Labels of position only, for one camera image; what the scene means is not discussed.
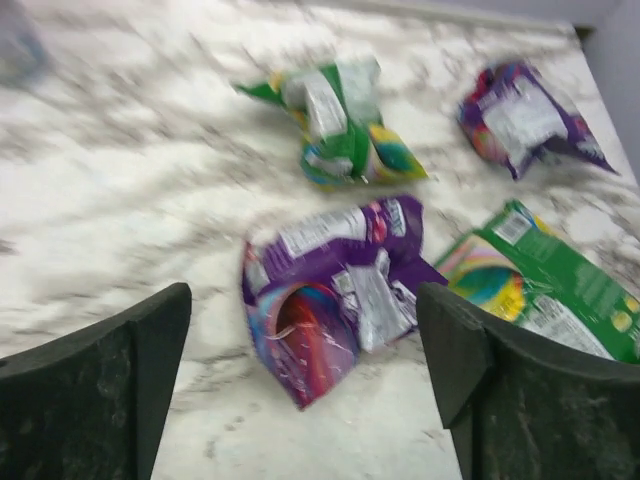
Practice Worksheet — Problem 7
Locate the purple snack packet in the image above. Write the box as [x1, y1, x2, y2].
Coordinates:
[241, 194, 447, 409]
[457, 59, 616, 181]

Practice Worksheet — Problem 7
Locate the green yellow snack packet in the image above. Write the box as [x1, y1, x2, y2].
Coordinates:
[233, 57, 428, 189]

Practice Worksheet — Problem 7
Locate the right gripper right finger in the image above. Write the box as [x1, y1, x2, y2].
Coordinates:
[417, 283, 639, 479]

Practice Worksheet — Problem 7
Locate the green chips packet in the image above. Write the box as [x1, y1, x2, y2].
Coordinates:
[435, 199, 639, 364]

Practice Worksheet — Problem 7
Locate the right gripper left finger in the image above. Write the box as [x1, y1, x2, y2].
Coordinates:
[1, 283, 192, 479]

